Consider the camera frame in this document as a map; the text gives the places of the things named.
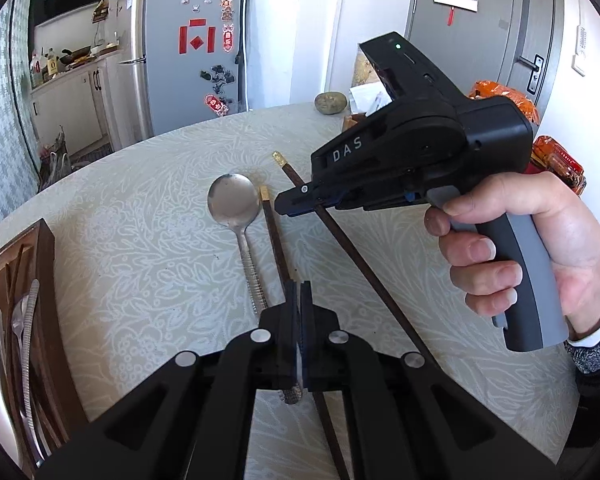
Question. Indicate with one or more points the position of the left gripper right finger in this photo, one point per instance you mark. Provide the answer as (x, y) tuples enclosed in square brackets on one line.
[(406, 418)]

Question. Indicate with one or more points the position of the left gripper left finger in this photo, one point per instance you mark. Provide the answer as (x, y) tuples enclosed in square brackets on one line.
[(191, 418)]

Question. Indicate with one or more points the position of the small dark metal spoon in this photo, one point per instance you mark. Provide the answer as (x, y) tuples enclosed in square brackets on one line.
[(18, 330)]

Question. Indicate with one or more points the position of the wooden chopstick gold tip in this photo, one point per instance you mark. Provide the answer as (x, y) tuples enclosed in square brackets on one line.
[(284, 278), (322, 251)]

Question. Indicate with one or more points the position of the white kitchen cabinet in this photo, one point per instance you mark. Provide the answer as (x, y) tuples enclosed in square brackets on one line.
[(77, 104)]

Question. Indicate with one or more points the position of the patterned sliding door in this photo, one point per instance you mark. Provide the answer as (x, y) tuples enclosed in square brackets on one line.
[(19, 161)]

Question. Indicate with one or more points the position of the clear snack container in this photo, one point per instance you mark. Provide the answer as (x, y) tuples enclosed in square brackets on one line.
[(363, 72)]

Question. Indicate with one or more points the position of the grey entrance door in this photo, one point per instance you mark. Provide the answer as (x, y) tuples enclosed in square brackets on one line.
[(511, 42)]

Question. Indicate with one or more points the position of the silver fork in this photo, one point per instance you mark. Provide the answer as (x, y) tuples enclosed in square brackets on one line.
[(8, 437)]

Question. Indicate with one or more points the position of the person's right hand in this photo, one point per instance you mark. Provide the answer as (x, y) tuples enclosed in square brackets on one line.
[(525, 250)]

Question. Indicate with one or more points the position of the grey stone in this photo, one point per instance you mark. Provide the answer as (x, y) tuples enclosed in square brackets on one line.
[(330, 103)]

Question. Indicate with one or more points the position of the large spoon textured handle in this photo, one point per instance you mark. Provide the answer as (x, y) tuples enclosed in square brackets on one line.
[(234, 202)]

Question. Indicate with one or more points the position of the plastic bag on floor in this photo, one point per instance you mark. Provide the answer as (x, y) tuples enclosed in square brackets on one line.
[(55, 161)]

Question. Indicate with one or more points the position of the brown wooden tray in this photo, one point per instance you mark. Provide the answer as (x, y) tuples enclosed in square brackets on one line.
[(39, 406)]

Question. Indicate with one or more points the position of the grey refrigerator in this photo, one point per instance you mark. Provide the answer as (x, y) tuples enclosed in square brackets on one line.
[(182, 62)]

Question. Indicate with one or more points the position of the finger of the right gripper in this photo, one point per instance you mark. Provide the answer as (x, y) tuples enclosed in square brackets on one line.
[(296, 205), (318, 189)]

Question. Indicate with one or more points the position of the wooden side tray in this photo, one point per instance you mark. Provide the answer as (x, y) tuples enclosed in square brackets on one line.
[(351, 121)]

